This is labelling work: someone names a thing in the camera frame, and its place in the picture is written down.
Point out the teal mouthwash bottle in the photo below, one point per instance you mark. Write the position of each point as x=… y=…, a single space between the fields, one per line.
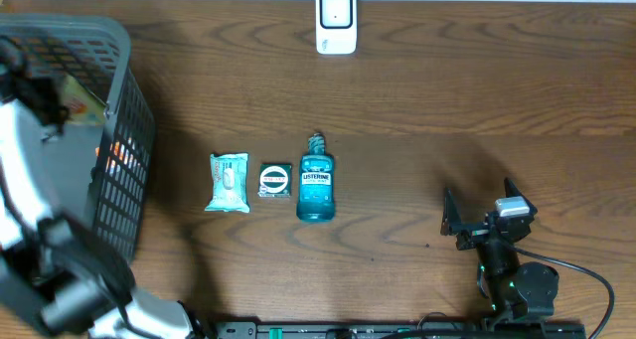
x=316 y=184

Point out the teal wet wipes pack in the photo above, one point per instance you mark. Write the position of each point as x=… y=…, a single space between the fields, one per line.
x=229 y=175

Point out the white barcode scanner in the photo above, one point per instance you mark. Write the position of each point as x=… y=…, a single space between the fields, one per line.
x=336 y=27

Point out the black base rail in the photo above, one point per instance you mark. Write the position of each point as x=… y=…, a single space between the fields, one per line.
x=433 y=329

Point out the grey plastic basket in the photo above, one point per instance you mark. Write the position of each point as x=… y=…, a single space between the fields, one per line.
x=99 y=172

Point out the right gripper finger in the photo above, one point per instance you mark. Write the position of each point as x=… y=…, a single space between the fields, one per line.
x=512 y=191
x=451 y=223

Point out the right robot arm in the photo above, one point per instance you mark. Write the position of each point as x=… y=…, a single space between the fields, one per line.
x=519 y=292

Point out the small green box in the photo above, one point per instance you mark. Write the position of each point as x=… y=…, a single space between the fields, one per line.
x=274 y=181

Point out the orange snack bag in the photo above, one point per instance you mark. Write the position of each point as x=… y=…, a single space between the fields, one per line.
x=85 y=107

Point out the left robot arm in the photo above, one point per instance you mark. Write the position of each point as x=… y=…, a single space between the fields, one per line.
x=56 y=275

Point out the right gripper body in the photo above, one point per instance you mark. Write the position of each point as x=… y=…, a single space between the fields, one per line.
x=473 y=234

